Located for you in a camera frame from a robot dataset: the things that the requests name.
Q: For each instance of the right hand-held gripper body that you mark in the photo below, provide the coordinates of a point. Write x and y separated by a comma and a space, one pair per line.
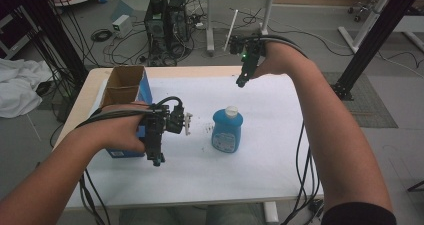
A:
249, 63

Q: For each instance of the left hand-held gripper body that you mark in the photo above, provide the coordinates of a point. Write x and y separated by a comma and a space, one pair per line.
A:
156, 135

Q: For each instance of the blue bottle with white cap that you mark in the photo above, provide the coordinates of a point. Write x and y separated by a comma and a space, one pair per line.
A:
227, 131

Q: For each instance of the blue cardboard box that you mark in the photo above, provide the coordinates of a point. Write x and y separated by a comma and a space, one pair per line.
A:
125, 81

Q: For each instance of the person's right hand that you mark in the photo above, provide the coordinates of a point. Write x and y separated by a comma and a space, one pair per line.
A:
280, 60

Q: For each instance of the person's left hand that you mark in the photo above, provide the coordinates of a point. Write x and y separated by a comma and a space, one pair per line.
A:
120, 130

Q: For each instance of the white tube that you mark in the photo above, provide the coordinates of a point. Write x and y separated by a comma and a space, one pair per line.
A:
231, 30

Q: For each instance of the black computer tower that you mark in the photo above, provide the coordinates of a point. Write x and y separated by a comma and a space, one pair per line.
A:
178, 18
156, 21

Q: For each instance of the white table cover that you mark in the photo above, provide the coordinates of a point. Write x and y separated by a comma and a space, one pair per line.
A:
260, 171

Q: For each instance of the small white box device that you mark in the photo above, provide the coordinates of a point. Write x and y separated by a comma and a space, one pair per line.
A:
121, 25

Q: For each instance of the white table leg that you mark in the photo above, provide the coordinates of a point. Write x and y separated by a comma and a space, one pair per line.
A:
270, 213

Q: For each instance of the white metal stand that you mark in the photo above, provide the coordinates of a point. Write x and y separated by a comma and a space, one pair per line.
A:
365, 25

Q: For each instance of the office chair wheel base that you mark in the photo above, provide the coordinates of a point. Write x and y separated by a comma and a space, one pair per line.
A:
361, 8

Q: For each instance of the grey floor mat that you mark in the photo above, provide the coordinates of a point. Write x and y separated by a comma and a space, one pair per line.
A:
370, 101

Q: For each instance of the white crumpled cloth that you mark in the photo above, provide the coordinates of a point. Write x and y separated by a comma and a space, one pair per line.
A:
18, 85

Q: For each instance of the black power strip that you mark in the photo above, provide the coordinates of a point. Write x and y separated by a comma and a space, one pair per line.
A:
316, 206

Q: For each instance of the dark cabinet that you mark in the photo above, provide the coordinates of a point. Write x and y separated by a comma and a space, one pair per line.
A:
16, 31

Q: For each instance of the black sleeve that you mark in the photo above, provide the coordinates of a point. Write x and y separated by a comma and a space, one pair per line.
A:
360, 215

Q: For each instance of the black tripod leg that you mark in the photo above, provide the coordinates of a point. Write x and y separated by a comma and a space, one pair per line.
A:
416, 186

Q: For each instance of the black metal frame post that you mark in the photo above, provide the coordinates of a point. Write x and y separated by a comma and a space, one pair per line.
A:
376, 38
56, 35

